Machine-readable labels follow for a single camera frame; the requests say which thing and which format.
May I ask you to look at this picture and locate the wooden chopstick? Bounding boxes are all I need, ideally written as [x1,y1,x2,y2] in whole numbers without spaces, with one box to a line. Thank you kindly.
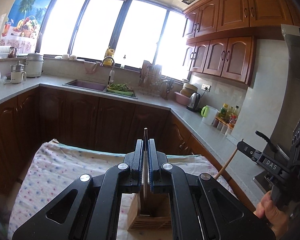
[214,148,238,180]

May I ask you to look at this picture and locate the wall power outlet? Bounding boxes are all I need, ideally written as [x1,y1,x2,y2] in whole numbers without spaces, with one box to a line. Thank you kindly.
[201,83,211,92]

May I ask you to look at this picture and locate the green vegetable basket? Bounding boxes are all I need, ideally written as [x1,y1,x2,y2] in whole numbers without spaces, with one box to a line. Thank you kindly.
[106,83,134,96]

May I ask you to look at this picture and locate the wooden utensil holder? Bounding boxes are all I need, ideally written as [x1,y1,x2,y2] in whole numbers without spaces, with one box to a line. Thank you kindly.
[127,193,172,231]

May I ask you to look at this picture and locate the large white rice cooker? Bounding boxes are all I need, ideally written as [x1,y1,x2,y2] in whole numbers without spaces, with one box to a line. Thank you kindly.
[24,53,44,77]

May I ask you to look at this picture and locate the upper wooden cabinets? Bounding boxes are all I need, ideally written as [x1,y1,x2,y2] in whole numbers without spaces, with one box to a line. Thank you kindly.
[183,0,300,86]

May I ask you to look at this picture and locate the condiment bottles rack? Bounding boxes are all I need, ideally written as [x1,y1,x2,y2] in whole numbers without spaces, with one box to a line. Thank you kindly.
[213,103,239,135]

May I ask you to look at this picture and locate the steel electric kettle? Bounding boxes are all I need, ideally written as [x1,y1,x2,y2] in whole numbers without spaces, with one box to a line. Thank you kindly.
[186,92,201,112]

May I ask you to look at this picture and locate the person's right hand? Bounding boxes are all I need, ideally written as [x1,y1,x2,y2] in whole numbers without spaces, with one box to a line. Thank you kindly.
[254,191,289,239]

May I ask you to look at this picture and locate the dish drying rack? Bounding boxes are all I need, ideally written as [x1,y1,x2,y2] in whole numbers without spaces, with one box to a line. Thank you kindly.
[138,60,174,100]

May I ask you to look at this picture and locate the lower wooden cabinets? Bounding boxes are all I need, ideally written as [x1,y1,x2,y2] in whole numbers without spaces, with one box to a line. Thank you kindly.
[0,87,256,212]

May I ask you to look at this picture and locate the pink basin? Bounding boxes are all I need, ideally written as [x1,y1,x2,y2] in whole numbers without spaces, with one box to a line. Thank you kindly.
[174,92,190,106]

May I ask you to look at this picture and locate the kitchen sink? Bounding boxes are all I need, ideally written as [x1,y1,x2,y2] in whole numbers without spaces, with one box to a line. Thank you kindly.
[64,80,107,92]

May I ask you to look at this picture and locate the tropical fruit poster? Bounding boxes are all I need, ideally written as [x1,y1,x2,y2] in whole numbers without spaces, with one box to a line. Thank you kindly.
[0,0,51,55]

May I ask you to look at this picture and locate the kitchen faucet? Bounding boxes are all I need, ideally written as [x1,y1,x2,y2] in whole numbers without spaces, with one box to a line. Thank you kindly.
[100,57,115,85]

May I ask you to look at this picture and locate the green handled white pitcher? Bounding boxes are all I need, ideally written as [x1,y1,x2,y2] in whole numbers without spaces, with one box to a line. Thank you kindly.
[201,105,218,125]

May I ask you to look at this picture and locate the yellow detergent bottle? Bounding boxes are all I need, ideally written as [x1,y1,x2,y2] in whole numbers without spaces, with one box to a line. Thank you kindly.
[103,47,115,66]

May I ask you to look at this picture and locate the range hood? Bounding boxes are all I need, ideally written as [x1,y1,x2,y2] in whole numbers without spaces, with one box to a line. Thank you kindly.
[270,24,300,150]

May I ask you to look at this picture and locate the black wok with lid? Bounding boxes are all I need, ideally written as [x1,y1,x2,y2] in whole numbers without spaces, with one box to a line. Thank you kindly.
[255,131,289,161]

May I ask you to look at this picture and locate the small white electric pot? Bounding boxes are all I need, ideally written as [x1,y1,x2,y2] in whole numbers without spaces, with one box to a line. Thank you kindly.
[10,61,26,84]

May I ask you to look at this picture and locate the floral white tablecloth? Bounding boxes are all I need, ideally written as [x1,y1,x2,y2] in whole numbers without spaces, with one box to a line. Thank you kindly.
[7,138,235,240]

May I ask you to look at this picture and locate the wooden cabinets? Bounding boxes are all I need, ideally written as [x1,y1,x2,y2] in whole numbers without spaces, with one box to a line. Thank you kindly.
[0,87,256,212]
[183,0,300,86]

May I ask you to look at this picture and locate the gas stove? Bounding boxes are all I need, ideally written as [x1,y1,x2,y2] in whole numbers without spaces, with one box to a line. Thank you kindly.
[253,171,273,193]

